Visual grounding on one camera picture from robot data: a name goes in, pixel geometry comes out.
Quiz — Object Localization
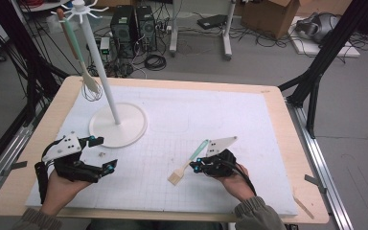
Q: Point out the black flat device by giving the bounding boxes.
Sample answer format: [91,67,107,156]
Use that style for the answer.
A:
[196,13,229,31]

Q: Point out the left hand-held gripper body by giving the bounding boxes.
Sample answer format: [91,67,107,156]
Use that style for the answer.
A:
[41,133,105,184]

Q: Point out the person's left hand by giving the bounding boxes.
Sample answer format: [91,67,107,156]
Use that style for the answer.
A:
[41,169,92,216]

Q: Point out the grey padded headset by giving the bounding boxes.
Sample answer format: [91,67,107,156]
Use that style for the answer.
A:
[295,11,343,44]

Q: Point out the black computer tower round fan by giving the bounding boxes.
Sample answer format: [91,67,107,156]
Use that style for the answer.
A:
[135,5,158,52]

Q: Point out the mint handled cream spatula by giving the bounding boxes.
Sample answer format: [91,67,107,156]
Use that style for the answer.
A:
[62,18,101,94]

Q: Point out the white metal stand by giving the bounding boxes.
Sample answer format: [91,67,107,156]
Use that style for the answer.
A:
[169,0,237,60]

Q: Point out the grey metal bracket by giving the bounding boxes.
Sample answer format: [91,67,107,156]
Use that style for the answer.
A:
[1,160,29,176]
[304,173,328,195]

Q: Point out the black computer tower green label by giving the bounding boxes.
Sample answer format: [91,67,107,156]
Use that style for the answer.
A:
[109,6,138,59]

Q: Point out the white rack stand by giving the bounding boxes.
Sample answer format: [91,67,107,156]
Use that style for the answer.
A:
[51,0,149,150]

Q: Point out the white flat board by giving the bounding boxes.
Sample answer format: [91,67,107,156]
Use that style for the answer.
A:
[288,15,361,58]

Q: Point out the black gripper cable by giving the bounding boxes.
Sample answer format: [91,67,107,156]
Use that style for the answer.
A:
[223,158,258,196]
[34,138,65,205]

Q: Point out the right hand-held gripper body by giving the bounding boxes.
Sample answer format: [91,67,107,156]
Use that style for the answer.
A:
[200,136,239,178]

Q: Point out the black metal frame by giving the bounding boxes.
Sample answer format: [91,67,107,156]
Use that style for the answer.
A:
[0,0,70,180]
[277,0,368,140]

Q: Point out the aluminium rail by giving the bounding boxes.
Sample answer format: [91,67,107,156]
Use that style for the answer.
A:
[0,123,35,209]
[286,99,354,230]

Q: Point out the wire whisk with wooden handle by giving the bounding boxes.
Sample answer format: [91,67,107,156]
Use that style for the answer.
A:
[56,8,104,103]

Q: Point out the tan tape strip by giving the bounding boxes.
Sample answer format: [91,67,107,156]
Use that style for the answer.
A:
[292,195,315,220]

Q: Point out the cardboard box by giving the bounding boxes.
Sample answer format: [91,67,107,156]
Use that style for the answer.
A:
[241,0,301,40]

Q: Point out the coil of black cable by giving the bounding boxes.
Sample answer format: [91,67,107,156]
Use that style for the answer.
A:
[144,54,168,72]

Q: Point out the white foam mat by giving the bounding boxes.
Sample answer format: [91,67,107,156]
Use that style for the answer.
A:
[25,83,299,217]

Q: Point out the person's right hand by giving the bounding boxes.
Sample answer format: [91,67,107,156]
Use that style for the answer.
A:
[215,164,257,203]

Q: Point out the small white power box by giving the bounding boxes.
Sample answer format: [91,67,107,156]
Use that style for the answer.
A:
[99,36,111,61]

